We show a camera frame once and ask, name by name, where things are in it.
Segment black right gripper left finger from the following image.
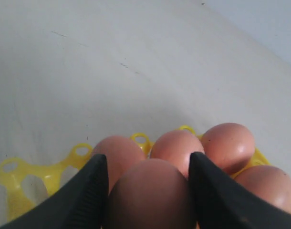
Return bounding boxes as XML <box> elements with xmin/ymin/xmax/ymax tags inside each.
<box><xmin>2</xmin><ymin>154</ymin><xmax>109</xmax><ymax>229</ymax></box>

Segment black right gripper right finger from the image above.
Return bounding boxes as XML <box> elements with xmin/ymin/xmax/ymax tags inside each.
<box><xmin>189</xmin><ymin>152</ymin><xmax>291</xmax><ymax>229</ymax></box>

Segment brown egg one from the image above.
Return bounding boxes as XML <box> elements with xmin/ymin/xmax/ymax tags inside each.
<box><xmin>200</xmin><ymin>123</ymin><xmax>256</xmax><ymax>175</ymax></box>

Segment brown egg fourteen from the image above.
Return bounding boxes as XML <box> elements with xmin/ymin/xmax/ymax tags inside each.
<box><xmin>234</xmin><ymin>165</ymin><xmax>291</xmax><ymax>213</ymax></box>

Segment brown egg seven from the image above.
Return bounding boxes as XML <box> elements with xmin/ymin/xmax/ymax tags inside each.
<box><xmin>92</xmin><ymin>135</ymin><xmax>146</xmax><ymax>191</ymax></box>

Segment brown egg nine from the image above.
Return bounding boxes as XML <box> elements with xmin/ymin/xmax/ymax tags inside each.
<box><xmin>103</xmin><ymin>159</ymin><xmax>197</xmax><ymax>229</ymax></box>

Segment brown egg eight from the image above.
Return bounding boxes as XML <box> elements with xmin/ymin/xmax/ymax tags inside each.
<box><xmin>150</xmin><ymin>129</ymin><xmax>204</xmax><ymax>178</ymax></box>

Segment yellow plastic egg tray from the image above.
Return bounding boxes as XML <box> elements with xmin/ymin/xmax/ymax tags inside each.
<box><xmin>0</xmin><ymin>125</ymin><xmax>291</xmax><ymax>222</ymax></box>

